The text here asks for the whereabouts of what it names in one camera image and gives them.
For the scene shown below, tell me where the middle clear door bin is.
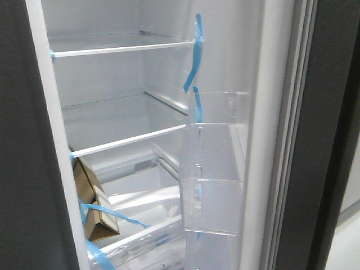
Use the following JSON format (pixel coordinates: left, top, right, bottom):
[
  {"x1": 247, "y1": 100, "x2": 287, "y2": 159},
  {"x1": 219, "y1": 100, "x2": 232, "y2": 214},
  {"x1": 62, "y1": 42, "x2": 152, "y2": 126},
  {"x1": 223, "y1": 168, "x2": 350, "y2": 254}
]
[{"x1": 179, "y1": 123, "x2": 245, "y2": 182}]

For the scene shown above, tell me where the brown cardboard box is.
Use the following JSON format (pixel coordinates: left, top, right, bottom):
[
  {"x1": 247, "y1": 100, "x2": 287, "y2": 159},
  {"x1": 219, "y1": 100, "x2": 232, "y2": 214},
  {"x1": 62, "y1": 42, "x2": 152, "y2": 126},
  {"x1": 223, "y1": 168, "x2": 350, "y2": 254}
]
[{"x1": 70, "y1": 154, "x2": 120, "y2": 242}]

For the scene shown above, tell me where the clear door bin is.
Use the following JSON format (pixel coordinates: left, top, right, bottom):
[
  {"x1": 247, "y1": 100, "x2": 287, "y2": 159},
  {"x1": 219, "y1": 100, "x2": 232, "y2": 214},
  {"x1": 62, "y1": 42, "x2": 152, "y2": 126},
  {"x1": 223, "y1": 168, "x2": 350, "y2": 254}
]
[
  {"x1": 187, "y1": 92, "x2": 250, "y2": 124},
  {"x1": 180, "y1": 177, "x2": 244, "y2": 236},
  {"x1": 179, "y1": 123, "x2": 245, "y2": 182}
]

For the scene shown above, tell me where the long blue tape strip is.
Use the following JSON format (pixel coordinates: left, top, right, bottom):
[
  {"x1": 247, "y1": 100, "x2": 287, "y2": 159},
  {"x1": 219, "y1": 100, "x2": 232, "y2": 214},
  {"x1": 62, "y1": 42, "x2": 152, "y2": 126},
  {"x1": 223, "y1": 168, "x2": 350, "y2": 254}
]
[{"x1": 183, "y1": 13, "x2": 204, "y2": 93}]

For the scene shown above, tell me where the upper clear door bin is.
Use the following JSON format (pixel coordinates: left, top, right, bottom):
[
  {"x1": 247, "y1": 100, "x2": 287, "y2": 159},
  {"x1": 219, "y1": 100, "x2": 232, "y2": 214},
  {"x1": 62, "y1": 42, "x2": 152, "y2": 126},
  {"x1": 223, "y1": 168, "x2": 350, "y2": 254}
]
[{"x1": 187, "y1": 92, "x2": 250, "y2": 124}]

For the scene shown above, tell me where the lower clear door bin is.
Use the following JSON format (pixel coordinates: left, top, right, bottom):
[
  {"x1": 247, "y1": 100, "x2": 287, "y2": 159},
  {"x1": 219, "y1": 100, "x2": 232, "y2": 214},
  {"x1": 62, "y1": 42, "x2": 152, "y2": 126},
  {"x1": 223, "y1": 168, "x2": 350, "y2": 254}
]
[{"x1": 180, "y1": 177, "x2": 244, "y2": 236}]

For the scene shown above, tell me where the middle glass fridge shelf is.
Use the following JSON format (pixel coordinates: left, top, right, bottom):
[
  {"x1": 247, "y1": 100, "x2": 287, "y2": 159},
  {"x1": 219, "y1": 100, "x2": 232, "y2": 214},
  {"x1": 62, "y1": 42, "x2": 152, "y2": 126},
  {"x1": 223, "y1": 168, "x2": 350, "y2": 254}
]
[{"x1": 62, "y1": 93, "x2": 186, "y2": 158}]

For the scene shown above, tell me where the blue tape on door bin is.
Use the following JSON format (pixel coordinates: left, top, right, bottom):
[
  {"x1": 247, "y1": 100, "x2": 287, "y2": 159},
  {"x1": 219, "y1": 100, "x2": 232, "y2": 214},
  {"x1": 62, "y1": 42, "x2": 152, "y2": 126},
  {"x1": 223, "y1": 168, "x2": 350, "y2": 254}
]
[{"x1": 193, "y1": 86, "x2": 203, "y2": 123}]

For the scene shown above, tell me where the clear crisper drawer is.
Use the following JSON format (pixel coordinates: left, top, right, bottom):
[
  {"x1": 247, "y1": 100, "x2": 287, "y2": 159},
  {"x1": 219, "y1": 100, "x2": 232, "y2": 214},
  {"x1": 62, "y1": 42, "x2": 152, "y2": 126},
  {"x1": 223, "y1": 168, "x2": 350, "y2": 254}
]
[{"x1": 95, "y1": 183, "x2": 186, "y2": 269}]

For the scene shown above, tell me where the blue tape across box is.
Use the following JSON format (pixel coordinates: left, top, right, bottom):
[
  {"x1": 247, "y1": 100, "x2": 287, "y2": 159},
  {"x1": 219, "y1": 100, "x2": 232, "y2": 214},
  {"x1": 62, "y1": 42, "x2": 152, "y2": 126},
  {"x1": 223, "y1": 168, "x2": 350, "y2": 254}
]
[{"x1": 78, "y1": 199, "x2": 150, "y2": 228}]

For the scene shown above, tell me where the upper glass fridge shelf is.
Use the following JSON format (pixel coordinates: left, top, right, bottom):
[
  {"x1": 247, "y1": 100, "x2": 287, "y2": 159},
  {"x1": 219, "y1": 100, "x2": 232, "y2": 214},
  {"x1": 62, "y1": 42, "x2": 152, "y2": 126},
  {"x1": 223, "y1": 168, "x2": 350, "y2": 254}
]
[{"x1": 49, "y1": 31, "x2": 195, "y2": 58}]

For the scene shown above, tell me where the blue tape on drawer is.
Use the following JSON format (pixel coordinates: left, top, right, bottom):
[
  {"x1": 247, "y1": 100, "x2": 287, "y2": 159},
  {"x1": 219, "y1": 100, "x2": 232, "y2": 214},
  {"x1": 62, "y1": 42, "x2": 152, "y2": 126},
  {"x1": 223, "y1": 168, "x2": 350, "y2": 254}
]
[{"x1": 85, "y1": 239, "x2": 115, "y2": 270}]

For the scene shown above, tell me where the dark grey fridge door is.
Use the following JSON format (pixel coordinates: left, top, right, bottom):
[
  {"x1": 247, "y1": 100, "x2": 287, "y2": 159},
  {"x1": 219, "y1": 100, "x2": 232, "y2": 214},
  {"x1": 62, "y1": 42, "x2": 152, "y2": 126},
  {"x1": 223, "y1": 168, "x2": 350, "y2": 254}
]
[
  {"x1": 1, "y1": 1, "x2": 79, "y2": 269},
  {"x1": 179, "y1": 0, "x2": 360, "y2": 270}
]

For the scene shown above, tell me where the glass fridge shelf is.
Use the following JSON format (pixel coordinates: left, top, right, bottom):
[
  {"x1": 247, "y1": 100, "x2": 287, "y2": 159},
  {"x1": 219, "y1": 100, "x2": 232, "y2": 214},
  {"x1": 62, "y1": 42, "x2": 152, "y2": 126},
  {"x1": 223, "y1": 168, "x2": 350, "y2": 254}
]
[
  {"x1": 49, "y1": 31, "x2": 195, "y2": 58},
  {"x1": 62, "y1": 93, "x2": 186, "y2": 158}
]

